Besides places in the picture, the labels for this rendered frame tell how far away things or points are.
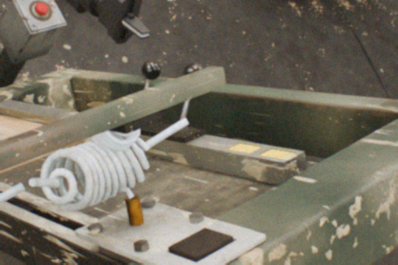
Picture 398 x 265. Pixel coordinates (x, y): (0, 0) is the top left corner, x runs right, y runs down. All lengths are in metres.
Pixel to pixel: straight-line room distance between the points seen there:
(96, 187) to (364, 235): 0.30
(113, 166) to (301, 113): 0.69
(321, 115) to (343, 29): 2.85
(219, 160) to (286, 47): 2.63
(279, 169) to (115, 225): 0.38
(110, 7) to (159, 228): 0.83
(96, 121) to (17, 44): 1.40
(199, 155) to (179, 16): 2.32
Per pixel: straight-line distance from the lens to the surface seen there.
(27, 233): 0.96
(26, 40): 1.99
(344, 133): 1.32
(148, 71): 1.37
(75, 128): 0.64
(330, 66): 3.93
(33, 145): 0.62
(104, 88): 1.83
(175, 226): 0.76
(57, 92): 1.94
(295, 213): 0.77
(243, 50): 3.61
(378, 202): 0.84
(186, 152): 1.25
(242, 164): 1.15
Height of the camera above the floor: 2.49
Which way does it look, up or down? 50 degrees down
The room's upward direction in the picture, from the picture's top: 43 degrees clockwise
